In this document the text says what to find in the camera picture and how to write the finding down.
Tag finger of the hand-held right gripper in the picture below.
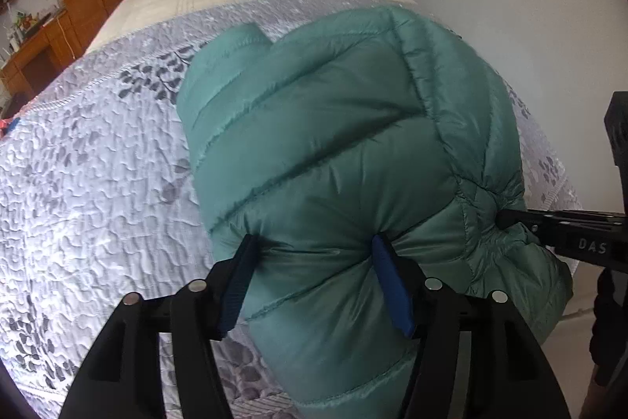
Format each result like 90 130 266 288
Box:
497 209 570 237

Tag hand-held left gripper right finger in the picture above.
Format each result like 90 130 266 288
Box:
370 234 572 419

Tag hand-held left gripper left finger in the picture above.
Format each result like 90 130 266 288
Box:
59 233 261 419

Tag green puffer jacket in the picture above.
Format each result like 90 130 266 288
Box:
175 4 575 419

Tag grey leaf-patterned quilt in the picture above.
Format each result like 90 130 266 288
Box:
0 0 582 400

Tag wooden desk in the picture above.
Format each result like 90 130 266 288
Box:
0 7 91 108

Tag clutter of small desk items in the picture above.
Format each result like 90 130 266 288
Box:
5 0 64 49

